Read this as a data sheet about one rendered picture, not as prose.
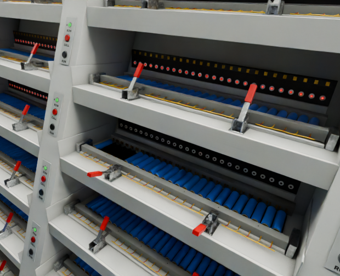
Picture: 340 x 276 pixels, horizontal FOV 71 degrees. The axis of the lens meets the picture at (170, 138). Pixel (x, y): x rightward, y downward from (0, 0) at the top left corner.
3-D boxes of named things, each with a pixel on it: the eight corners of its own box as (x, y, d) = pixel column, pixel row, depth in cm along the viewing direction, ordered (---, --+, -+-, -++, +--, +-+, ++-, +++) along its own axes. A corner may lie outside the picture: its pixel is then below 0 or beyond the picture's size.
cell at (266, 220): (275, 214, 52) (268, 233, 47) (266, 211, 53) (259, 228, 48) (277, 208, 51) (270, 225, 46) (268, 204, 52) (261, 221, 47)
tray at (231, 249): (285, 302, 39) (304, 262, 35) (61, 171, 68) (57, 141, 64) (299, 229, 55) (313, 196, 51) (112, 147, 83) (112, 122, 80)
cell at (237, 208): (247, 202, 55) (238, 218, 50) (239, 199, 56) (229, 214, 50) (248, 196, 54) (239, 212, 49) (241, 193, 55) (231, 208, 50)
